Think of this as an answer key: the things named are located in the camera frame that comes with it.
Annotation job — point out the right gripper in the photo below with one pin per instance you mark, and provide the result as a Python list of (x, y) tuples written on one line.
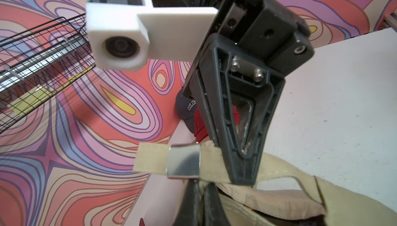
[(252, 38)]

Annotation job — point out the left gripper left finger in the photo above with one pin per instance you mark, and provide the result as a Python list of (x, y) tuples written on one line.
[(190, 208)]

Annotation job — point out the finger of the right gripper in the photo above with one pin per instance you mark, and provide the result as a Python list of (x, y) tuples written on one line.
[(196, 89)]

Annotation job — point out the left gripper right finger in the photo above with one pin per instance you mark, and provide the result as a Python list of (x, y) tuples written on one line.
[(214, 214)]

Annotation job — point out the beige cap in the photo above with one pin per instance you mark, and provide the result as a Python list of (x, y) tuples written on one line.
[(278, 191)]

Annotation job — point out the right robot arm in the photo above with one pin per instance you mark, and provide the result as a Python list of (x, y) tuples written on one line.
[(239, 73)]

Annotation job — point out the grey Colorado cap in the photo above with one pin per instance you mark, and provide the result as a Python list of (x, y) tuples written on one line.
[(185, 108)]

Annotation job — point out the red Colorado cap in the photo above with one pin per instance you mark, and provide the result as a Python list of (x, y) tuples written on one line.
[(200, 131)]

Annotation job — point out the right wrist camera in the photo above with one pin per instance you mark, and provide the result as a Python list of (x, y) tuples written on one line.
[(125, 34)]

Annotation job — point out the black wire basket back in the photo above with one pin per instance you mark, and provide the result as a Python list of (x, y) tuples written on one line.
[(48, 55)]

